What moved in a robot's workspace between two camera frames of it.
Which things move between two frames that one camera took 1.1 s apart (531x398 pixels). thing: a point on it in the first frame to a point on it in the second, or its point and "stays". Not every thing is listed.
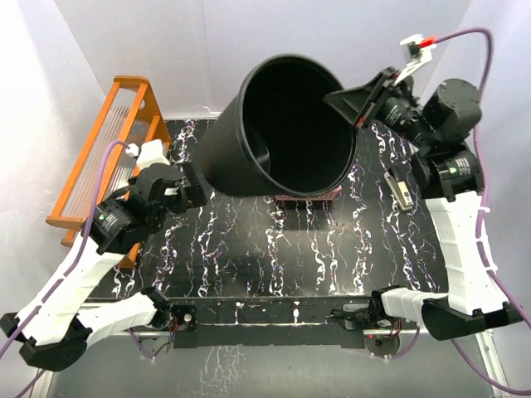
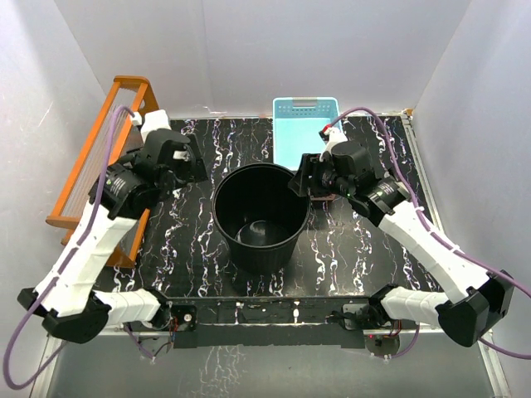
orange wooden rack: [104, 169] stays
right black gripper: [357, 104] to [306, 176]
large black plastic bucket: [277, 135] to [261, 217]
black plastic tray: [231, 322] stays
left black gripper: [193, 193] to [191, 168]
